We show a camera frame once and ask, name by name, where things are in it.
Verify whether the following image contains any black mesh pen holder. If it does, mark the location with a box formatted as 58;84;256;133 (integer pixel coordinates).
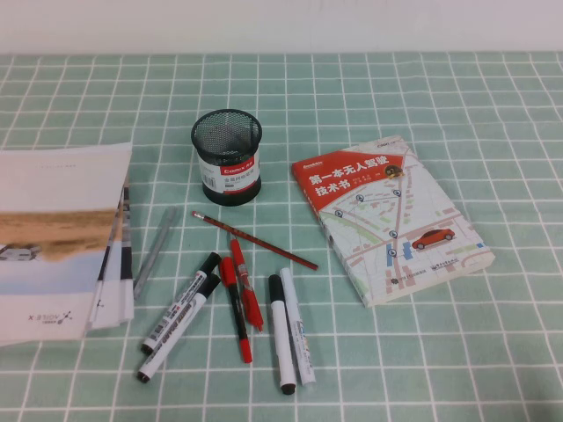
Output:
190;108;263;207

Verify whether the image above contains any red gel pen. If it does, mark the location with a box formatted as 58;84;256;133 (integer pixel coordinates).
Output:
230;236;266;334

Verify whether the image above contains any grey pen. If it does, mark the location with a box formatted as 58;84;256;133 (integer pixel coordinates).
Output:
132;206;179;302

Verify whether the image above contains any red pencil with eraser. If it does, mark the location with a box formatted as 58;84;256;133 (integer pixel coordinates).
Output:
190;210;320;271

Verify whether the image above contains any red white self-driving book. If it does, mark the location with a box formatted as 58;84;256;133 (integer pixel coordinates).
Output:
290;134;494;309

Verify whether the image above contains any thin red black marker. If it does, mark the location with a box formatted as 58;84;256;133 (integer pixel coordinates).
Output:
217;256;254;365

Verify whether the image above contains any plain white black-capped marker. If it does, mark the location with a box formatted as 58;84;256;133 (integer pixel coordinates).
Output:
267;273;297;395

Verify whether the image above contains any white marker with white cap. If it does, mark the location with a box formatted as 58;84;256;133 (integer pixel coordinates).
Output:
279;266;318;388

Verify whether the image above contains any black-capped whiteboard marker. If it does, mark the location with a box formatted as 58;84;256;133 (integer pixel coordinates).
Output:
135;273;223;384
140;251;223;356

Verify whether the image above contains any white AgileX robotics brochure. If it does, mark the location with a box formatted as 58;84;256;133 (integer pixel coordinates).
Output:
90;186;135;330
0;141;134;348
86;175;129;331

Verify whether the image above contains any green checkered tablecloth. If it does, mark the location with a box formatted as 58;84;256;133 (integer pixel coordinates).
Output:
0;51;563;422

